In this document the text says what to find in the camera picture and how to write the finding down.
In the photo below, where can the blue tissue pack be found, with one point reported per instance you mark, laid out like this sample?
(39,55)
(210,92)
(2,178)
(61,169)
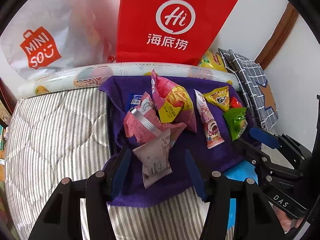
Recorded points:
(239,172)

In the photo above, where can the grey checked star cushion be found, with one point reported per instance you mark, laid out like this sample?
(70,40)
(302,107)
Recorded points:
(255,88)

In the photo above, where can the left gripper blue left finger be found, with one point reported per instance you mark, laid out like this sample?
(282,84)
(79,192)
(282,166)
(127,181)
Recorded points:
(119,170)

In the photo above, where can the yellow Lays chips bag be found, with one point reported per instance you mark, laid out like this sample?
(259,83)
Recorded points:
(212,61)

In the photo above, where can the translucent Miniso plastic bag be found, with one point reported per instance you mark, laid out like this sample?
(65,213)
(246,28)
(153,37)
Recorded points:
(48,36)

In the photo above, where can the rolled printed plastic mat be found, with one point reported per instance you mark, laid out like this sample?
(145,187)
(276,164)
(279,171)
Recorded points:
(95,75)

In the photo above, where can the green snack packet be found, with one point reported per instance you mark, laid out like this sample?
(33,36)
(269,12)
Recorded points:
(236,122)

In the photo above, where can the dark blue snack packet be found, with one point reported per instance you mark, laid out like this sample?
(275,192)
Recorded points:
(134,99)

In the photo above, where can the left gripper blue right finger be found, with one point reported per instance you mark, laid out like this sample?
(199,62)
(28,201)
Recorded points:
(198,179)

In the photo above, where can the red Haidilao paper bag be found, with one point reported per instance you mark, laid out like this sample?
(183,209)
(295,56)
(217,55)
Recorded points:
(170,31)

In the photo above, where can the brown wooden door frame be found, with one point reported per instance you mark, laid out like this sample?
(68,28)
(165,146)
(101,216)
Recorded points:
(279,36)

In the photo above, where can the pink yellow snack bag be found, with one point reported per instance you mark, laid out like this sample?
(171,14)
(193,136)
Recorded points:
(172,102)

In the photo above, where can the long pink cake bar packet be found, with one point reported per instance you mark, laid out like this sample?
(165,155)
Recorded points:
(211,130)

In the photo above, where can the pale pink wafer packet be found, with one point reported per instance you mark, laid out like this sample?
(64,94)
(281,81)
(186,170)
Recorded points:
(154,156)

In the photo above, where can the purple towel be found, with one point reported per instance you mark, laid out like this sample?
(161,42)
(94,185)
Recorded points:
(133,193)

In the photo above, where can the gold yellow snack packet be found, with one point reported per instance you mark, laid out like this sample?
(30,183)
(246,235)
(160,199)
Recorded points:
(219,97)

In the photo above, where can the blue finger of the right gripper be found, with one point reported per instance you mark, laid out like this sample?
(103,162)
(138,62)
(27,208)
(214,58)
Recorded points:
(251,153)
(264,137)

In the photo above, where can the red white strawberry snack packet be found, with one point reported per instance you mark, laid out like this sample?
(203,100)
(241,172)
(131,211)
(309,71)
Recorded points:
(142,122)

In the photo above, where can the striped quilted mattress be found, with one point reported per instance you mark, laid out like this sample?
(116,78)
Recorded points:
(64,134)

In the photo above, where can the right hand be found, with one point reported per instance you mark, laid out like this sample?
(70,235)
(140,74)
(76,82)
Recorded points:
(286,222)

